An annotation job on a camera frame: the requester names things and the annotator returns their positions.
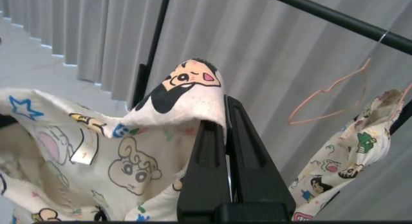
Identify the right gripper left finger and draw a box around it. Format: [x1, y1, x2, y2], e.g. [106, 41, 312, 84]
[176, 119, 232, 222]

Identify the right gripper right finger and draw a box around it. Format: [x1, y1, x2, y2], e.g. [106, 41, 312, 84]
[224, 95, 297, 222]

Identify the cream printed garment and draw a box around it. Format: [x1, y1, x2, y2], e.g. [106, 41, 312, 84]
[288, 88, 406, 222]
[0, 58, 228, 222]

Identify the black clothes rack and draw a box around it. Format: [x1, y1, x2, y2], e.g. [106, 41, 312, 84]
[128, 0, 412, 212]

